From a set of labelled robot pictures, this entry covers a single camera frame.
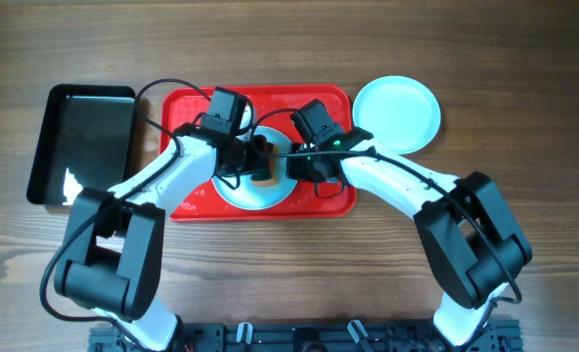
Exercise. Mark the green orange sponge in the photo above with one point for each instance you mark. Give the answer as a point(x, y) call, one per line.
point(265, 176)

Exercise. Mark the black water basin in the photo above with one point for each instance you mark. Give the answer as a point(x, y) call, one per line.
point(85, 141)

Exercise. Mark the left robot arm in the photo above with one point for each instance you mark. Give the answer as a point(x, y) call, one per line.
point(110, 258)

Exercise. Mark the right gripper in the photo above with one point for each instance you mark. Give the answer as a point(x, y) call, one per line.
point(294, 170)

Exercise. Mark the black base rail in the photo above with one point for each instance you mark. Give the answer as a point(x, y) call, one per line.
point(399, 335)

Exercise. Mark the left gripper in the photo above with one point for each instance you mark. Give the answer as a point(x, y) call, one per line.
point(246, 169)

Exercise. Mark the red plastic tray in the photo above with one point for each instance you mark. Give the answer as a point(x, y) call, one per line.
point(205, 204)

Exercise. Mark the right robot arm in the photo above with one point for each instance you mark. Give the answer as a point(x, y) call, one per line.
point(472, 242)

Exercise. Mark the white plate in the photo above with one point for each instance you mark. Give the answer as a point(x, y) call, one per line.
point(250, 197)
point(402, 113)

